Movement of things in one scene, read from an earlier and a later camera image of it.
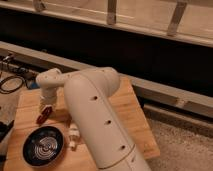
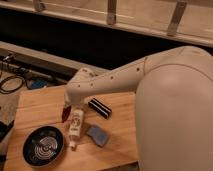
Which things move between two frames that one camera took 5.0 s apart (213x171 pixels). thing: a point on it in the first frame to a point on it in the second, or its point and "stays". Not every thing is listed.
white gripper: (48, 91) to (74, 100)
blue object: (34, 85) stays
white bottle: (73, 136) stays
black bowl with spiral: (42, 146) stays
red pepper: (45, 113) to (65, 113)
